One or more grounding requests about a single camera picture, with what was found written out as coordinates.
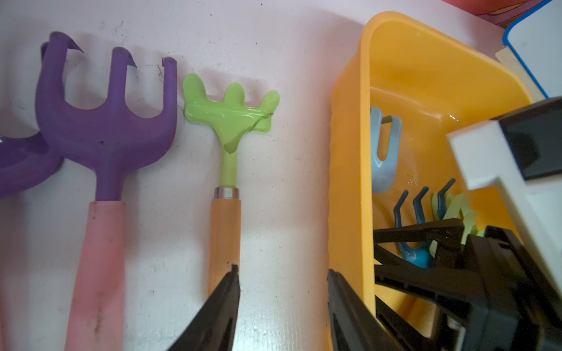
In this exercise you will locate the blue framed whiteboard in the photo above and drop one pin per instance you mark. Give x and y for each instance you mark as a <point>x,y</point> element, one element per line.
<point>535,39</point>

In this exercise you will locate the wooden easel stand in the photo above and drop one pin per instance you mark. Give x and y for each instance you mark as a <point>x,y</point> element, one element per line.
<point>509,60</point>

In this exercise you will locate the teal fork yellow handle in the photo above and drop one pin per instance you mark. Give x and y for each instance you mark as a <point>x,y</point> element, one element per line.
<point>421,256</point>

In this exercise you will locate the purple garden fork pink handle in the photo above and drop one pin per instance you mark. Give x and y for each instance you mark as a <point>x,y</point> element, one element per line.
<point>26,162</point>

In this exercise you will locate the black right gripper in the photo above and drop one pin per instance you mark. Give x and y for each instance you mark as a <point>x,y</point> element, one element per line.
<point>490,293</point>

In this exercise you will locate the purple hand rake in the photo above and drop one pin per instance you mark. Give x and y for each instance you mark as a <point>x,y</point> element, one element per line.
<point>113,142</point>

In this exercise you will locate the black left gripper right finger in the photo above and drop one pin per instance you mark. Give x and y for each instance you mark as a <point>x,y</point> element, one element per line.
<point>352,325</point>

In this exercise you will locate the green garden fork wooden handle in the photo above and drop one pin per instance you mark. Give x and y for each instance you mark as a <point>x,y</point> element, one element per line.
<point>458,207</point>

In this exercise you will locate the green hand rake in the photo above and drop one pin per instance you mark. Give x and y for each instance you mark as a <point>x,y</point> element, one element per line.
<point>231,120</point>

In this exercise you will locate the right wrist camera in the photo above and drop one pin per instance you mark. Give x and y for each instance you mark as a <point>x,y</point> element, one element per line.
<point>519,153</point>

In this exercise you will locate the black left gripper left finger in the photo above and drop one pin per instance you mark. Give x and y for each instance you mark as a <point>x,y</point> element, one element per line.
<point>214,326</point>

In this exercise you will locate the yellow plastic storage box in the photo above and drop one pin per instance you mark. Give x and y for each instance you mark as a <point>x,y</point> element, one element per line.
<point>393,106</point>

